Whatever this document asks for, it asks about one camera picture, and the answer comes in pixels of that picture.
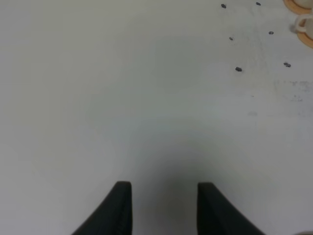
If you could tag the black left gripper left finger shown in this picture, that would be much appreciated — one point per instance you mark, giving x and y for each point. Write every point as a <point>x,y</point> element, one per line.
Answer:
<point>114,216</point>

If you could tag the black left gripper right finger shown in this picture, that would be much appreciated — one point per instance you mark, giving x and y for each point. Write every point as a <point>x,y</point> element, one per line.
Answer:
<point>217,216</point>

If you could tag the front orange coaster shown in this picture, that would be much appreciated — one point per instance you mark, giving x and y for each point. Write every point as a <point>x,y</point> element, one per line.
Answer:
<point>305,39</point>

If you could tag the orange coaster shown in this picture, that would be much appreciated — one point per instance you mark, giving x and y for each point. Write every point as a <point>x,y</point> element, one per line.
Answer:
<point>290,5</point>
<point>305,39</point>

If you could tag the front white teacup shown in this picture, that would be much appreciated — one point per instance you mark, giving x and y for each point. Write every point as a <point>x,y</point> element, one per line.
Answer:
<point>304,26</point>

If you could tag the rear orange coaster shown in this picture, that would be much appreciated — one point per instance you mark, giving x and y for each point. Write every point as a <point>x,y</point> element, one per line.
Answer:
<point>290,5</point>

